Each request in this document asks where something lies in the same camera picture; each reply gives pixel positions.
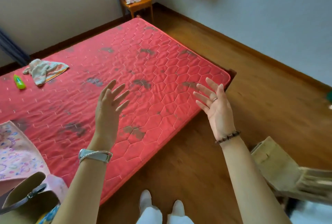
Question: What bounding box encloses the person's right hand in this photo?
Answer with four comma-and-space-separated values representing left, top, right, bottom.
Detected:
193, 77, 236, 141

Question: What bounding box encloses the person's left hand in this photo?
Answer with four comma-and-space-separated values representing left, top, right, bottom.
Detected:
94, 79, 130, 152

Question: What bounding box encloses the person's left forearm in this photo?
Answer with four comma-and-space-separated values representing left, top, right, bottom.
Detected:
51, 154, 112, 224

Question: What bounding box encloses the person's right forearm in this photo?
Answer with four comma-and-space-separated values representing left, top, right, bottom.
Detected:
220, 135, 293, 224

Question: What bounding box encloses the red quilted mattress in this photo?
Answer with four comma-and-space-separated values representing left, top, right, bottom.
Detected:
0, 18, 231, 206

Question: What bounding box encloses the white towel with orange edge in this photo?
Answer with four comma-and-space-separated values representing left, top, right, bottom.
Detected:
22, 59, 70, 87

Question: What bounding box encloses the flattened cardboard box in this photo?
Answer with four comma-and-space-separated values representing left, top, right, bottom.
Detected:
250, 136, 304, 194
295, 166, 332, 204

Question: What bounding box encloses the white slipper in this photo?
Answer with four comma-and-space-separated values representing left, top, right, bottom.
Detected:
140, 190, 153, 212
172, 200, 186, 216

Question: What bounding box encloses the green plastic bottle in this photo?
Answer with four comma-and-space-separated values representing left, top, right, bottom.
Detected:
13, 74, 26, 90

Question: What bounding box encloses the blue curtain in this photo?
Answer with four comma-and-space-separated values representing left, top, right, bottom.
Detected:
0, 28, 31, 67

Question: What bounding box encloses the person's left leg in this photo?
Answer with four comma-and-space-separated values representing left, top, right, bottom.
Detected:
136, 205, 163, 224

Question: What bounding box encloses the person's leg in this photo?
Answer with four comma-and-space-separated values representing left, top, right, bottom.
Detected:
136, 205, 163, 224
167, 212, 195, 224

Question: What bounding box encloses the pink patterned blanket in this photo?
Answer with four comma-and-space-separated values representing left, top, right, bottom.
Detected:
0, 120, 69, 196

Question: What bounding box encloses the person's right leg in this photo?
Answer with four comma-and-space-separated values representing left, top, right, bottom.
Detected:
167, 212, 195, 224

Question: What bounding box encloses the blue floral cloth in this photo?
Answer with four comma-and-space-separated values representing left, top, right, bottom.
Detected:
36, 204, 62, 224

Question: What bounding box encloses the beige handbag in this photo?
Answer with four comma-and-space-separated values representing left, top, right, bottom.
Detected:
0, 171, 62, 224

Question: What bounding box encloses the brown bead bracelet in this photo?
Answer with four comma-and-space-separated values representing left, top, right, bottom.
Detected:
214, 131, 241, 145

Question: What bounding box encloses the silver wrist bracelet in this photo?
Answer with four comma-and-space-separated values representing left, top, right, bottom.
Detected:
78, 148, 113, 164

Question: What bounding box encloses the dark handbag strap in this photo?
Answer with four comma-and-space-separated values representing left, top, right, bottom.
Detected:
0, 183, 47, 215

